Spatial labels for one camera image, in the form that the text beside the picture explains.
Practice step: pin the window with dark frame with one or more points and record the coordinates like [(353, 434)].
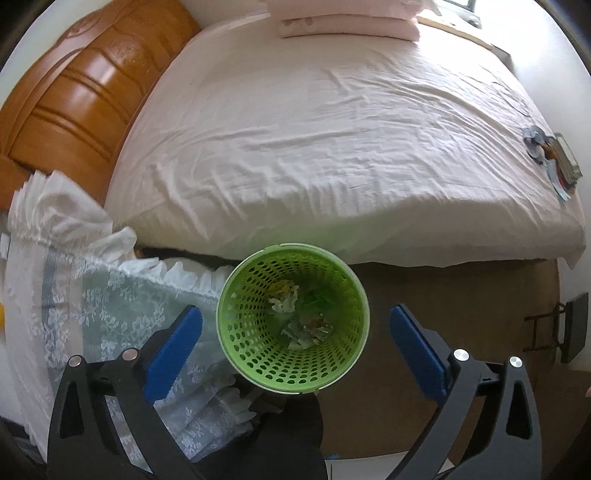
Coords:
[(465, 9)]

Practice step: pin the wooden headboard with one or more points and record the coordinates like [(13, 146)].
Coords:
[(74, 107)]

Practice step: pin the black stand on floor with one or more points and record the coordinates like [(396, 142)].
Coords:
[(569, 323)]

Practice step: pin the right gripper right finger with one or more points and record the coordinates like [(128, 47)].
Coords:
[(506, 442)]

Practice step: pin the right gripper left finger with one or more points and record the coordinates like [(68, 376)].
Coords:
[(83, 442)]

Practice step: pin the items on bed corner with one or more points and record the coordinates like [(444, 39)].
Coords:
[(552, 152)]

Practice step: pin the white lace nightstand cover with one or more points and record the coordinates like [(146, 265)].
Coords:
[(74, 286)]

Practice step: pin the bed with pink sheet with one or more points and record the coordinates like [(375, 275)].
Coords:
[(378, 150)]

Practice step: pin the green perforated trash bin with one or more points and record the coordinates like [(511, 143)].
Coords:
[(293, 318)]

